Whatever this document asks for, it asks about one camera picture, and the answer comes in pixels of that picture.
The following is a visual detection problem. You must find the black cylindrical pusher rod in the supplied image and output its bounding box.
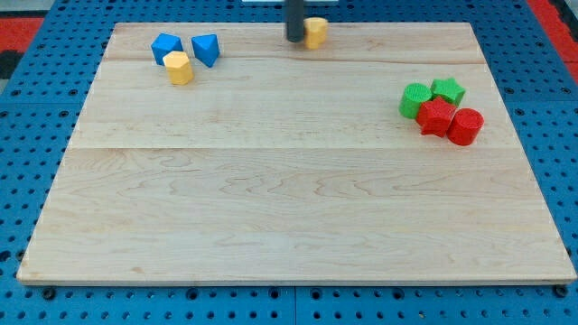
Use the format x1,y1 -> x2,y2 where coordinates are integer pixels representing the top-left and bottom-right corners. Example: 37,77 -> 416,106
285,0 -> 305,43

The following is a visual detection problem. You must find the yellow block top center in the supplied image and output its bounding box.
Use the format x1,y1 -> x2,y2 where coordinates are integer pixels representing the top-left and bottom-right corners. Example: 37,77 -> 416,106
303,17 -> 329,50

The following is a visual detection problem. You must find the blue triangular prism block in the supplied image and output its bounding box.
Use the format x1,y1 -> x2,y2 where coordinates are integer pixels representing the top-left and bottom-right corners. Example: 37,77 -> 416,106
191,33 -> 220,68

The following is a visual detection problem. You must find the yellow hexagonal block left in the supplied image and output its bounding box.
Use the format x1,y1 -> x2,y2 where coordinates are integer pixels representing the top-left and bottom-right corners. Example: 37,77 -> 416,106
163,51 -> 194,85

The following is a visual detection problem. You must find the blue cube block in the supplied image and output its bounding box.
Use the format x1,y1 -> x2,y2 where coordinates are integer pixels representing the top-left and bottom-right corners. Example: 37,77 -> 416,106
151,33 -> 183,66

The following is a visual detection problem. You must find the green cylinder block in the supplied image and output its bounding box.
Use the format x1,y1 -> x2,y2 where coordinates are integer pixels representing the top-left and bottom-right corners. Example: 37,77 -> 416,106
398,83 -> 432,119

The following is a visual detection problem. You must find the light wooden board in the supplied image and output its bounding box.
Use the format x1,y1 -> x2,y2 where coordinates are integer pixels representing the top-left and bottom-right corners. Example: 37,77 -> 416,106
17,23 -> 576,286

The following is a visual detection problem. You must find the green star block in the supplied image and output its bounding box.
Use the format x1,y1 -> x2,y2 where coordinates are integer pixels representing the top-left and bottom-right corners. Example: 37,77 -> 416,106
431,78 -> 466,106

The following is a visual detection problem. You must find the red star block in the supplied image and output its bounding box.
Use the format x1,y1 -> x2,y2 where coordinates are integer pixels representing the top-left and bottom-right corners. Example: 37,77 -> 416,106
415,97 -> 457,137

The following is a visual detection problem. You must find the red cylinder block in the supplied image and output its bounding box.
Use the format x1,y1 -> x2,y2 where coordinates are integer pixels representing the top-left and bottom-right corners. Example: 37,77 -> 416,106
446,108 -> 484,146

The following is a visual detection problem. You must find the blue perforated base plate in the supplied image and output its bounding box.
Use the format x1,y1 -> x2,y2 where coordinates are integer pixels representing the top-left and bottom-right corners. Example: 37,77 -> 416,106
1,1 -> 577,324

